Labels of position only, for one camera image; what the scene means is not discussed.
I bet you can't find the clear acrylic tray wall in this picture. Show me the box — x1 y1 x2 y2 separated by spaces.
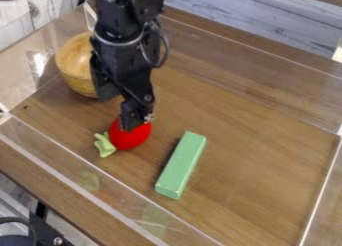
0 11 342 246

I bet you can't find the green rectangular block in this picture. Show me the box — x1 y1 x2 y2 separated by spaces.
155 131 207 200

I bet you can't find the red plush strawberry toy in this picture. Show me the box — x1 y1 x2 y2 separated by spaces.
94 120 152 158

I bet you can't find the black table clamp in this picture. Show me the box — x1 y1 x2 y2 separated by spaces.
29 202 75 246

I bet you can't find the wooden bowl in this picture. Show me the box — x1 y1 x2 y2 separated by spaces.
55 31 98 98

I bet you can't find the black cable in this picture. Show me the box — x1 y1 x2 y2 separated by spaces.
138 20 171 70

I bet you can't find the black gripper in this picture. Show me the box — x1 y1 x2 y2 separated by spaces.
90 33 160 132

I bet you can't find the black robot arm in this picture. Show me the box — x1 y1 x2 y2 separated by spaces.
90 0 170 131

